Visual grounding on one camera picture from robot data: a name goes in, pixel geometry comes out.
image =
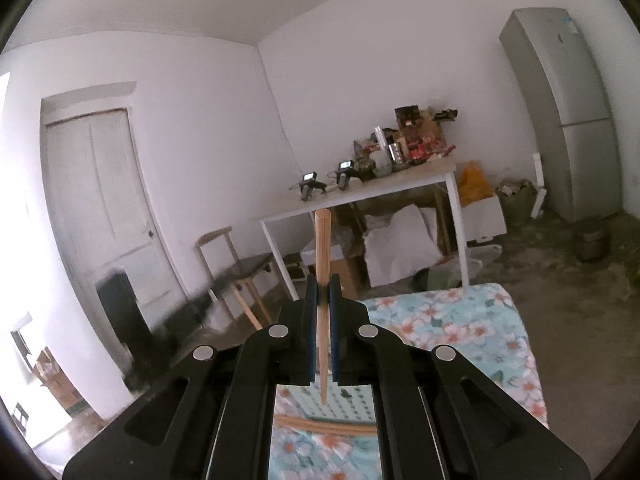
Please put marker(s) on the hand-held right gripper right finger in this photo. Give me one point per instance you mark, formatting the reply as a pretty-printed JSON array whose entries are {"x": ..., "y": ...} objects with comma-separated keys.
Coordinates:
[{"x": 334, "y": 340}]

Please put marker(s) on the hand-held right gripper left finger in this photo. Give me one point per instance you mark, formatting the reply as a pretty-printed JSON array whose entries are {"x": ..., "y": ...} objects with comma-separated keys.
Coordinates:
[{"x": 312, "y": 340}]

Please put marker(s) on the mint green plastic utensil holder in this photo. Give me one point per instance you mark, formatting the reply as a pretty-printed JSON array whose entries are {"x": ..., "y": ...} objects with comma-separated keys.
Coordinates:
[{"x": 352, "y": 400}]

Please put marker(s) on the wooden chair with dark seat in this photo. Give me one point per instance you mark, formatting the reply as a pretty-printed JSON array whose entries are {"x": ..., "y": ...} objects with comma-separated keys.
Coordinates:
[{"x": 245, "y": 267}]

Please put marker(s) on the white sack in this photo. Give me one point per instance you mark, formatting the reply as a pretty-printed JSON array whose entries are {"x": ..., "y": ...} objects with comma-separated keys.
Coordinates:
[{"x": 400, "y": 247}]

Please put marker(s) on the floral light blue blanket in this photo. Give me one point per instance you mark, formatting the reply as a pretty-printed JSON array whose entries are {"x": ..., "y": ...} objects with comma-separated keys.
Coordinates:
[{"x": 450, "y": 320}]

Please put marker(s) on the clear plastic bag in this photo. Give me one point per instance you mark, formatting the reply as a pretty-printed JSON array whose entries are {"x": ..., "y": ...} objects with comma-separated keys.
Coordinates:
[{"x": 450, "y": 272}]

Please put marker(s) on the black device with screen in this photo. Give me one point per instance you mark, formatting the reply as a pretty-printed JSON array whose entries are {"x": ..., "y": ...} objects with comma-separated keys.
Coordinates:
[
  {"x": 345, "y": 170},
  {"x": 307, "y": 185}
]

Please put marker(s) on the white table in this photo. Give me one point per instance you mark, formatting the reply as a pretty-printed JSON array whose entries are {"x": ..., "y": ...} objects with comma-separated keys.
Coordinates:
[{"x": 390, "y": 180}]

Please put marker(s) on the white box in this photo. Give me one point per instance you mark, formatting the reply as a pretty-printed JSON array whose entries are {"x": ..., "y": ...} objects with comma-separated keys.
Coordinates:
[{"x": 482, "y": 220}]

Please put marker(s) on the black upright box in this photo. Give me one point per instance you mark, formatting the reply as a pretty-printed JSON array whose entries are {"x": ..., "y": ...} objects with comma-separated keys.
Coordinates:
[{"x": 117, "y": 305}]

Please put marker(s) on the orange plastic bag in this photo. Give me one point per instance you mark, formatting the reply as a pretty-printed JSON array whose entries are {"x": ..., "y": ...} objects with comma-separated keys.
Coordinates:
[{"x": 472, "y": 182}]

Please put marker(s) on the pile of packets and bottles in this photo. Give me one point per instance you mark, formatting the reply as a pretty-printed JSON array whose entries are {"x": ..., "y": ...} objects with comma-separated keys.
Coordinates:
[{"x": 415, "y": 135}]

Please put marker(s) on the green sack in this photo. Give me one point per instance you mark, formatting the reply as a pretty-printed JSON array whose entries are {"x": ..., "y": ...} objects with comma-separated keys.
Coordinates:
[{"x": 515, "y": 200}]

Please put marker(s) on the white panelled door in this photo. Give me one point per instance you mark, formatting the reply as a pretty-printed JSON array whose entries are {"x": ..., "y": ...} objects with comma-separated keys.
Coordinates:
[{"x": 100, "y": 200}]

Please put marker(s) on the white pipe piece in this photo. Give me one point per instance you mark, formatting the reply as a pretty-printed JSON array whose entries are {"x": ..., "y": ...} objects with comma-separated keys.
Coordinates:
[{"x": 538, "y": 185}]

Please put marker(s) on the metal cooking pot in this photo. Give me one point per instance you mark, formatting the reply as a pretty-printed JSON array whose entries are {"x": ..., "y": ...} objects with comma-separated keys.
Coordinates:
[{"x": 590, "y": 237}]

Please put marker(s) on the grey refrigerator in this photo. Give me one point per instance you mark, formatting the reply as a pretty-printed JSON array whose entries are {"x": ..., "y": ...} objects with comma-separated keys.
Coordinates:
[{"x": 565, "y": 110}]

